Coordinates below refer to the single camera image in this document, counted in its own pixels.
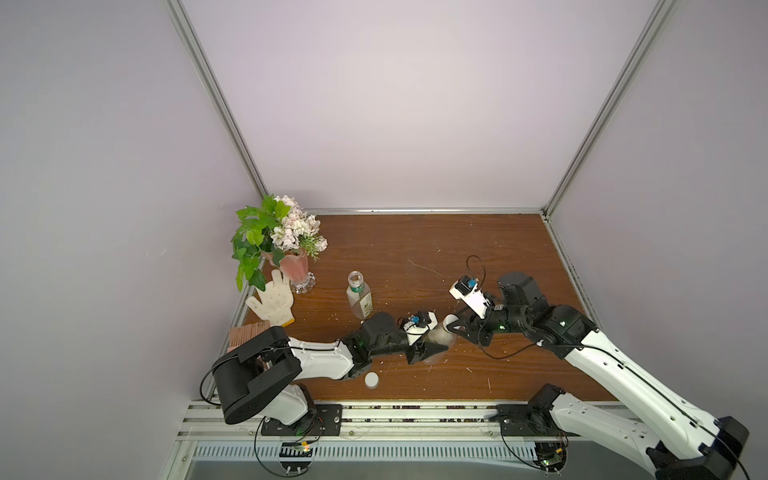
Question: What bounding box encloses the labelled clear plastic bottle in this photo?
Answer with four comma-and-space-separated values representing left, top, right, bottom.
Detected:
346, 271, 373, 320

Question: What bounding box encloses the white bottle cap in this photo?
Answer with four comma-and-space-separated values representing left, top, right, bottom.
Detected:
364, 372, 380, 389

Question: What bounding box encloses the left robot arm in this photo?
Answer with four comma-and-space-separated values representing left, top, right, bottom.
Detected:
208, 311, 458, 427

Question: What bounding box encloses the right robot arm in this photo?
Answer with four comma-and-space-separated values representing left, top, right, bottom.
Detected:
449, 272, 749, 479

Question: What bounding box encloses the pink glass vase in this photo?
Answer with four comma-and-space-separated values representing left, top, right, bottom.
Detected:
279, 251, 316, 294

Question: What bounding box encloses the white knitted work glove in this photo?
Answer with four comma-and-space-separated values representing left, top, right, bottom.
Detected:
245, 269, 295, 327

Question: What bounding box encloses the pink brush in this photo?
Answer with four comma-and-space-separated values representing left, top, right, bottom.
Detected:
227, 321, 271, 352

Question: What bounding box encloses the left electronics board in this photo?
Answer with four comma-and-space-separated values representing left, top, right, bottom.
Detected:
278, 442, 313, 478

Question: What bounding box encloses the electronics board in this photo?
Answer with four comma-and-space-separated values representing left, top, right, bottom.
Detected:
278, 442, 313, 478
533, 442, 567, 474

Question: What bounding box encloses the artificial flower bouquet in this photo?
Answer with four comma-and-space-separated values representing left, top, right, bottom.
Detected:
231, 195, 328, 291

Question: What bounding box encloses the right electronics board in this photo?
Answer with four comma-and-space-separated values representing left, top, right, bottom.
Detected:
533, 442, 567, 474

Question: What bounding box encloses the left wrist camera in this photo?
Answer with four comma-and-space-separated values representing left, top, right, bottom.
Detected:
400, 310, 438, 345

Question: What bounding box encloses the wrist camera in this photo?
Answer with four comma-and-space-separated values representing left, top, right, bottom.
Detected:
400, 310, 438, 345
449, 275, 493, 319

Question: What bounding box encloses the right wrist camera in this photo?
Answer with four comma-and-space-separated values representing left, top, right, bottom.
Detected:
449, 275, 493, 319

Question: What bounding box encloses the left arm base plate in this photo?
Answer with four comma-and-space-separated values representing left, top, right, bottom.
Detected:
259, 403, 343, 439

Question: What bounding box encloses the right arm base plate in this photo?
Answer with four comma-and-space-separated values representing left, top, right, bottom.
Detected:
488, 404, 575, 437

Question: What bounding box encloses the aluminium front rail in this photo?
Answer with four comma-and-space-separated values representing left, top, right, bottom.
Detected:
176, 400, 670, 444

